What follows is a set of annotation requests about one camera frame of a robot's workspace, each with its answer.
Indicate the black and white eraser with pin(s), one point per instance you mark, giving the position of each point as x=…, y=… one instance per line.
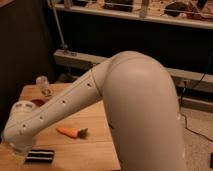
x=40, y=156

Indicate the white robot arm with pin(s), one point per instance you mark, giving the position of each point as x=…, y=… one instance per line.
x=141, y=107

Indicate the orange toy carrot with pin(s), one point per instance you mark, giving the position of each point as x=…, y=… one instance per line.
x=72, y=132

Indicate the grey metal pole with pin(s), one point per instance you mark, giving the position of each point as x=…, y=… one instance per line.
x=64, y=46

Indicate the wooden table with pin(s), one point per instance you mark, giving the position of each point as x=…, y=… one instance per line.
x=94, y=153

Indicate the red bowl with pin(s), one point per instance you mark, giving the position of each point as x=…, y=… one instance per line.
x=38, y=102

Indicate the cluttered background shelf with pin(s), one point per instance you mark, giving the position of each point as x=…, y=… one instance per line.
x=189, y=13

